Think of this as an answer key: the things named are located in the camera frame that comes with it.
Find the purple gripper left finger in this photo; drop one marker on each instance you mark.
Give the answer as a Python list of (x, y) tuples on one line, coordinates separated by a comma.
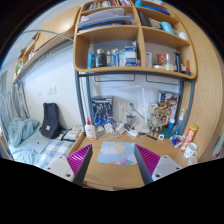
[(79, 162)]

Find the light blue blanket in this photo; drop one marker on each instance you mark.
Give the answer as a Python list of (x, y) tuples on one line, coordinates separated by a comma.
[(19, 130)]

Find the robot model figure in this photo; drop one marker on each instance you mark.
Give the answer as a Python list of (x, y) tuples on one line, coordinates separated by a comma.
[(156, 122)]

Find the pastel cloud mouse pad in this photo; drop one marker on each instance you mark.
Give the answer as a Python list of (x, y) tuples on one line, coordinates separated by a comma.
[(117, 153)]

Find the black backpack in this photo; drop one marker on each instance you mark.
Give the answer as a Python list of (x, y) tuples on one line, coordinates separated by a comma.
[(51, 127)]

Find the wooden upper bunk cabinet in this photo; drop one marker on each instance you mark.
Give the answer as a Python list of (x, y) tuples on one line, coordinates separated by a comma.
[(56, 31)]

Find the white power strip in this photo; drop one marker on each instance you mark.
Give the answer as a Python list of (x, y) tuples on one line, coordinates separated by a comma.
[(122, 128)]

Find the blue figure box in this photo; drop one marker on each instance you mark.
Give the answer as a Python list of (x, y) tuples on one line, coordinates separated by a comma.
[(103, 109)]

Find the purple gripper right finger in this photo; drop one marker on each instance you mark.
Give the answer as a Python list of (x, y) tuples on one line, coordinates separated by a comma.
[(147, 162)]

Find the blue spray bottle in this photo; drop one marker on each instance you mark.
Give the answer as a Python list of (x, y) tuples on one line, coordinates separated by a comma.
[(179, 123)]

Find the red yellow snack can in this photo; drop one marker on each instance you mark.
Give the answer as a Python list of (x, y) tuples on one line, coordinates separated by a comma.
[(189, 136)]

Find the stack of papers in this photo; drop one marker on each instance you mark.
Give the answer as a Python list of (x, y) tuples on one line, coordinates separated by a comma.
[(108, 15)]

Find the white mug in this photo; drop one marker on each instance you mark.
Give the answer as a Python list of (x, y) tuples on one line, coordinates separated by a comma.
[(190, 150)]

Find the wooden wall shelf unit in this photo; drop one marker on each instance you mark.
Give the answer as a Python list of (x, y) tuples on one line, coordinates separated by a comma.
[(141, 35)]

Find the white laptop on bed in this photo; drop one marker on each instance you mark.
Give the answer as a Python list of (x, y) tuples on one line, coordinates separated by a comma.
[(36, 144)]

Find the blue checkered bed sheet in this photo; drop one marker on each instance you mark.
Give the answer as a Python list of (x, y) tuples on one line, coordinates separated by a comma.
[(53, 150)]

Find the colourful comic box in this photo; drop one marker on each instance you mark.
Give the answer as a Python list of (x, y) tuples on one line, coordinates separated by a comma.
[(168, 102)]

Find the dark water bottle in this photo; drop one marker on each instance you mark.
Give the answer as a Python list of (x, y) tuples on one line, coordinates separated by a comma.
[(101, 58)]

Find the white glue bottle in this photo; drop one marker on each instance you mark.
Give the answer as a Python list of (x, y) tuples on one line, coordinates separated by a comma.
[(90, 131)]

